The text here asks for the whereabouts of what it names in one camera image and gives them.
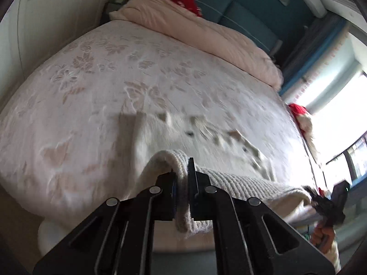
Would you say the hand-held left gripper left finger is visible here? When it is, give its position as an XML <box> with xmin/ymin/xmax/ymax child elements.
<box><xmin>33</xmin><ymin>172</ymin><xmax>177</xmax><ymax>275</ymax></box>

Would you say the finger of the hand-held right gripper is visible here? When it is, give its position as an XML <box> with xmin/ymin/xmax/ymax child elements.
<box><xmin>303</xmin><ymin>186</ymin><xmax>323</xmax><ymax>205</ymax></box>

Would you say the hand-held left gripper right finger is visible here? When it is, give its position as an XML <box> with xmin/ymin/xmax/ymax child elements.
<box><xmin>188</xmin><ymin>157</ymin><xmax>336</xmax><ymax>275</ymax></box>

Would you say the white fuzzy knit sweater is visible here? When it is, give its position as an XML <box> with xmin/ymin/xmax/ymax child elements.
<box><xmin>119</xmin><ymin>112</ymin><xmax>319</xmax><ymax>239</ymax></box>

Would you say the person's right hand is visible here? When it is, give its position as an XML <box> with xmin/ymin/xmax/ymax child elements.
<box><xmin>311</xmin><ymin>224</ymin><xmax>335</xmax><ymax>255</ymax></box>

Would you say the red cloth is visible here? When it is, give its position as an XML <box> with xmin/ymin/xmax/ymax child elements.
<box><xmin>288</xmin><ymin>103</ymin><xmax>309</xmax><ymax>127</ymax></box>

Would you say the window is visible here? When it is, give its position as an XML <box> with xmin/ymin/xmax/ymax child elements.
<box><xmin>297</xmin><ymin>31</ymin><xmax>367</xmax><ymax>184</ymax></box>

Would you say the pink floral bedspread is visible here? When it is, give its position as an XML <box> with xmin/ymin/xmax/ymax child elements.
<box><xmin>0</xmin><ymin>20</ymin><xmax>324</xmax><ymax>260</ymax></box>

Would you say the folded pink quilt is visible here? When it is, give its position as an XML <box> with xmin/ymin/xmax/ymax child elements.
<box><xmin>109</xmin><ymin>0</ymin><xmax>284</xmax><ymax>91</ymax></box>

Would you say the teal padded headboard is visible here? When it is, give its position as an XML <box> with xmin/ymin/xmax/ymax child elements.
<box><xmin>161</xmin><ymin>0</ymin><xmax>316</xmax><ymax>62</ymax></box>

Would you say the dark nightstand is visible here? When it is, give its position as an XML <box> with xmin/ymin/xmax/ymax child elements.
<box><xmin>103</xmin><ymin>0</ymin><xmax>135</xmax><ymax>21</ymax></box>

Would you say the white wardrobe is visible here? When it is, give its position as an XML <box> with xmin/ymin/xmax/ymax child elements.
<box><xmin>0</xmin><ymin>0</ymin><xmax>129</xmax><ymax>106</ymax></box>

